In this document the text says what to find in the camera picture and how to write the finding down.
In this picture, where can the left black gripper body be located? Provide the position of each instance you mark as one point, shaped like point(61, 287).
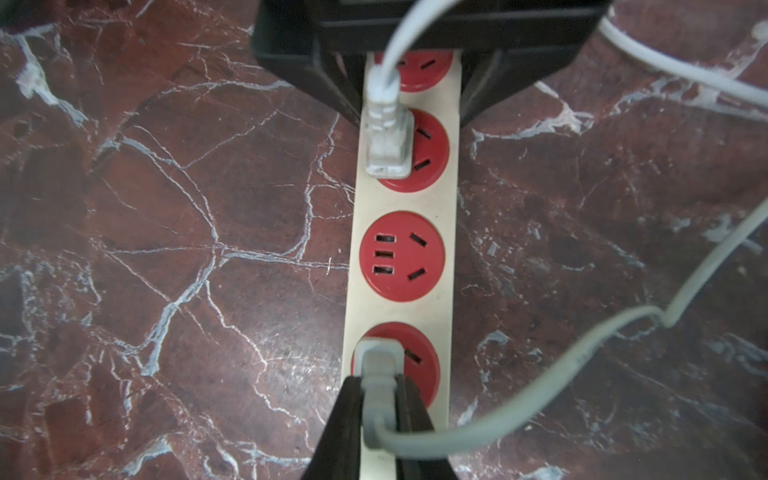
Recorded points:
point(469, 24)

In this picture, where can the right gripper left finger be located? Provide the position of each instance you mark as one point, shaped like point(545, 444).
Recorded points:
point(337, 455)

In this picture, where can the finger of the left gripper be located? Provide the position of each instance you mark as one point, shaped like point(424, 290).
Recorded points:
point(490, 77)
point(333, 79)

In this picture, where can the beige power strip red sockets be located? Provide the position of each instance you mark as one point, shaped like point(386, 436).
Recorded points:
point(402, 263)

